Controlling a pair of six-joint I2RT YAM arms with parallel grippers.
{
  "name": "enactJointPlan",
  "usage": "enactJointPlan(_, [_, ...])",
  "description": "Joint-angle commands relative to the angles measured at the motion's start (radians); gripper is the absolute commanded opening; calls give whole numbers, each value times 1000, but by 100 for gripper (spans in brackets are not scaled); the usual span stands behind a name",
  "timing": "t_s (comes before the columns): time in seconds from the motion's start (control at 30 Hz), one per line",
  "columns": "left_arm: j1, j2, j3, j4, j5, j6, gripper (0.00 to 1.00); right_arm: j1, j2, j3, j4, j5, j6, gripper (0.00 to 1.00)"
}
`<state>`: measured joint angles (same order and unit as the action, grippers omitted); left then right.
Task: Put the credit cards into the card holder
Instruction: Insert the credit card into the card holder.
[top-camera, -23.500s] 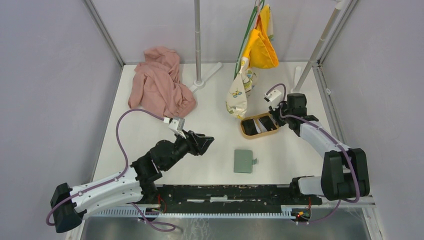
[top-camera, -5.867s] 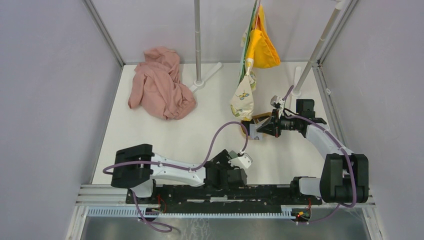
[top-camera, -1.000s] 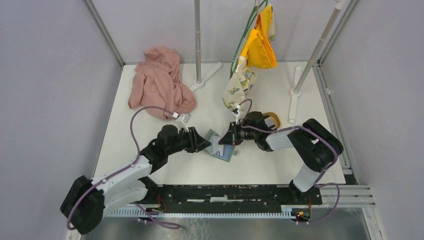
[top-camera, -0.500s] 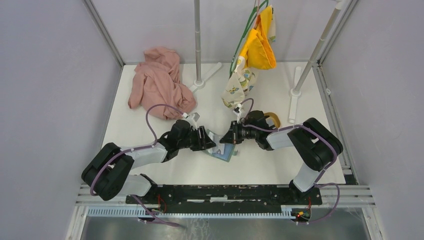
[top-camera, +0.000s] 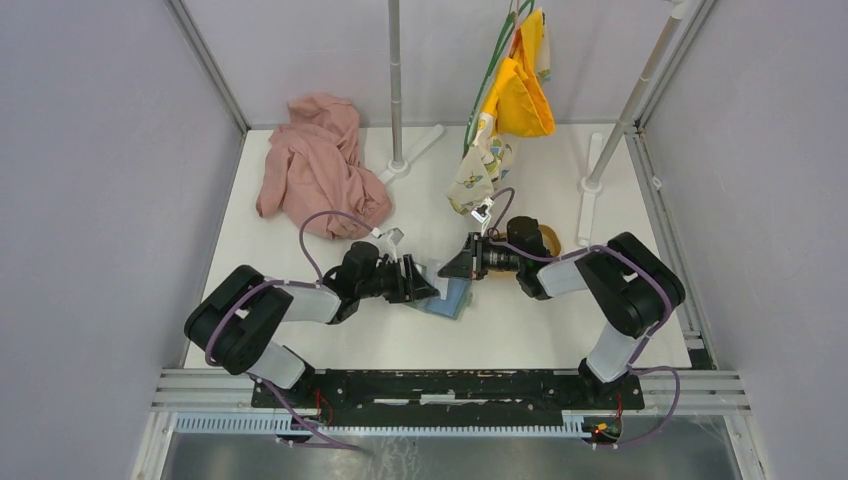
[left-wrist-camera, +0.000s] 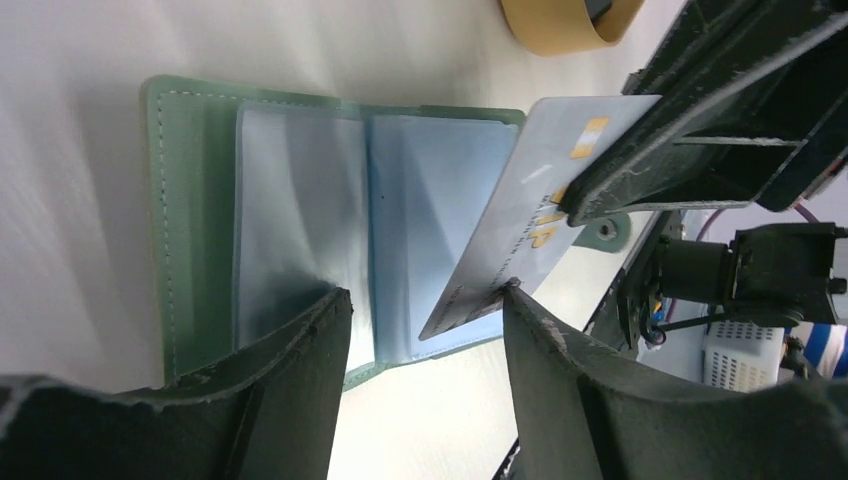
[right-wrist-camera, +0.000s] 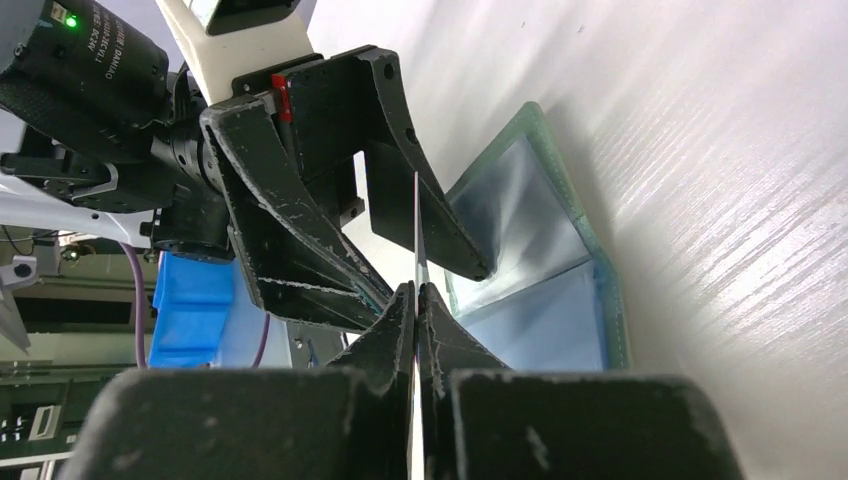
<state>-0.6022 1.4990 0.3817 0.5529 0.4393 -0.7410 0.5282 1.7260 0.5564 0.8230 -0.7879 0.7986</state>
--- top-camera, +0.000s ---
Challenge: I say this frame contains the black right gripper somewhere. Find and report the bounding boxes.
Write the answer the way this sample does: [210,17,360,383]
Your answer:
[438,233,523,281]

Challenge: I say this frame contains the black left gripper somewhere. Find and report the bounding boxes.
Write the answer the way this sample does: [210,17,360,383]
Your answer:
[357,254,438,303]

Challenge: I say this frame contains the yellow oval tray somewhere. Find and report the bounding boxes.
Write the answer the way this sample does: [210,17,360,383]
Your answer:
[488,216,562,281]

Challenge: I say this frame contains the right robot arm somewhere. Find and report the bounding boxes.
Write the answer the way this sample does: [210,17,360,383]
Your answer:
[438,216,686,408]

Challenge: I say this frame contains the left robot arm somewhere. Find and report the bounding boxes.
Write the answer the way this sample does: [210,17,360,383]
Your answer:
[184,241,440,408]

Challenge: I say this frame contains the left metal rack pole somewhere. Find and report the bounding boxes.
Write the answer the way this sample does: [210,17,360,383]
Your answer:
[378,0,445,186]

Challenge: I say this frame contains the metal rack pole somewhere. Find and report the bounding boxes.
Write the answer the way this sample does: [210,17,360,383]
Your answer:
[576,0,690,247]
[378,0,445,186]

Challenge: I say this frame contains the pink crumpled garment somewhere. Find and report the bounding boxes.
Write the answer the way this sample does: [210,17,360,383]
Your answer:
[255,93,394,240]

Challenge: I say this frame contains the cartoon print children's garment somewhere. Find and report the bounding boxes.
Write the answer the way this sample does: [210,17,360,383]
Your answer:
[446,6,556,215]

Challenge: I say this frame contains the right metal rack pole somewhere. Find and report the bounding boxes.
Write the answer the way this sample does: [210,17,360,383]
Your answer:
[576,0,690,247]

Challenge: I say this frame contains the green clothes hanger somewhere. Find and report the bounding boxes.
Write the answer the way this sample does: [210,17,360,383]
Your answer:
[462,0,536,155]

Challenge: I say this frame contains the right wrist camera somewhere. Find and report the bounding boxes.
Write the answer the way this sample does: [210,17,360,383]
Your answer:
[470,197,494,224]

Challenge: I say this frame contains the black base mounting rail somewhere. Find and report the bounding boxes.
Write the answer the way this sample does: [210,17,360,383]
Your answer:
[281,369,645,427]

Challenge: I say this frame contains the white slotted cable duct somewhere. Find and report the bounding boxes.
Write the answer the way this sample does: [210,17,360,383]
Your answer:
[173,413,588,439]

